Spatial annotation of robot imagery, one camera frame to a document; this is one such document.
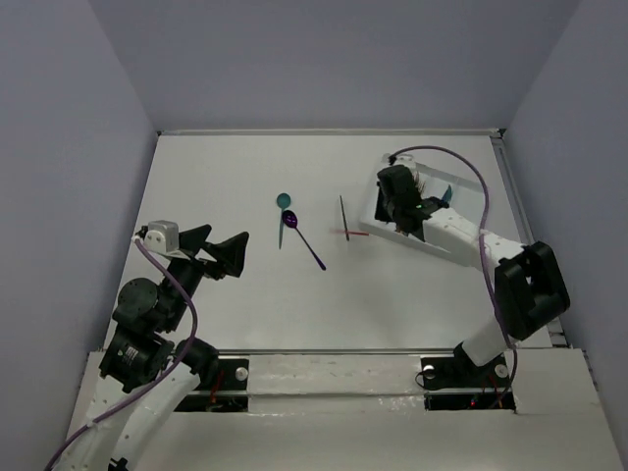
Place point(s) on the purple iridescent spoon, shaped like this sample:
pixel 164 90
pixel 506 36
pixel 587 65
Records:
pixel 290 220

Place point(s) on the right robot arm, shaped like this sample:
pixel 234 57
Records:
pixel 525 283

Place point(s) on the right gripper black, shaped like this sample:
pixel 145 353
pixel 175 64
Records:
pixel 380 213

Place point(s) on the teal spoon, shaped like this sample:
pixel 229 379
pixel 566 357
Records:
pixel 283 201

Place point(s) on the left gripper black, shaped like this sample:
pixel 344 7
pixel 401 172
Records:
pixel 207 255

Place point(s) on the teal knife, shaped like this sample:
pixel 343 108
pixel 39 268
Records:
pixel 447 196

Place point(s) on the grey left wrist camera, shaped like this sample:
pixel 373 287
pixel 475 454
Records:
pixel 161 237

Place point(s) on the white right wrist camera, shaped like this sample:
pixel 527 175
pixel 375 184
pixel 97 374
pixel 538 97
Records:
pixel 404 159

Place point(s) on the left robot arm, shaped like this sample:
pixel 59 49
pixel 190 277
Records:
pixel 155 360

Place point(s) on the white cutlery tray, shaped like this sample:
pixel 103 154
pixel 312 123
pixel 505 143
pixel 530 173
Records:
pixel 437 187

